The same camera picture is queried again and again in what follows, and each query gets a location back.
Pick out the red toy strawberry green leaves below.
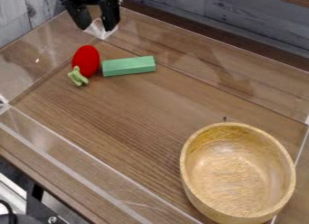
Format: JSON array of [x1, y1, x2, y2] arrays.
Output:
[[69, 45, 101, 87]]

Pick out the clear acrylic enclosure wall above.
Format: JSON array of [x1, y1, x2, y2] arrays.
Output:
[[0, 4, 309, 224]]

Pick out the green rectangular block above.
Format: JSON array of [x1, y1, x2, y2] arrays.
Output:
[[102, 56, 156, 77]]

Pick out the wooden bowl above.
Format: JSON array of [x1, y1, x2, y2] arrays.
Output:
[[180, 122, 296, 224]]

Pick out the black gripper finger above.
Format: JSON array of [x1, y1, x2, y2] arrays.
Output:
[[65, 0, 93, 30], [99, 0, 120, 32]]

